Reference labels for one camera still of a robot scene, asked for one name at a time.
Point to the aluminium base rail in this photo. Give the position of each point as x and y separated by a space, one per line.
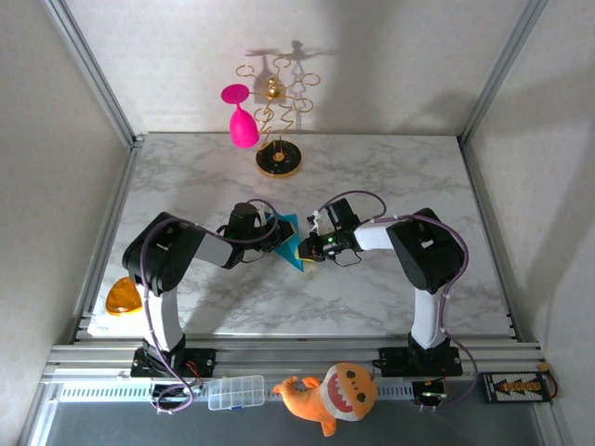
297 355

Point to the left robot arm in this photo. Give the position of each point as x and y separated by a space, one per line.
162 260

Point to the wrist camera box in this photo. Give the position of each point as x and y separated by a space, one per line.
266 222
317 223

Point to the aluminium side rail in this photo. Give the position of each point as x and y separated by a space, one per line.
478 195
121 195

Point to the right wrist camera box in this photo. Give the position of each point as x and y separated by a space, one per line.
317 223

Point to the yellow power plug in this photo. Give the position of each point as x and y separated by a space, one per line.
544 369

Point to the pink plastic wine glass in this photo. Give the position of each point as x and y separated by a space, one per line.
244 127

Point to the orange plush shark toy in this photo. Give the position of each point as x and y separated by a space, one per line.
325 395

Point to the orange translucent plastic cup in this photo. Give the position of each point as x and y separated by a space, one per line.
123 298

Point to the blue cloth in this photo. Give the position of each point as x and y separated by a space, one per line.
289 255

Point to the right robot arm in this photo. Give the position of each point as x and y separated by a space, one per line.
427 251

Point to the black controller board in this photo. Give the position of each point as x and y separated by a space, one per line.
169 392
430 395

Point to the clear plastic compartment box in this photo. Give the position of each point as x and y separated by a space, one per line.
234 392

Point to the aluminium frame post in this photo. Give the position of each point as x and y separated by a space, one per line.
93 69
503 69

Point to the black power distribution board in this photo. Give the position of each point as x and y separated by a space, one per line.
516 386

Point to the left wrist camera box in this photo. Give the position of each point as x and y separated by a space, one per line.
266 222

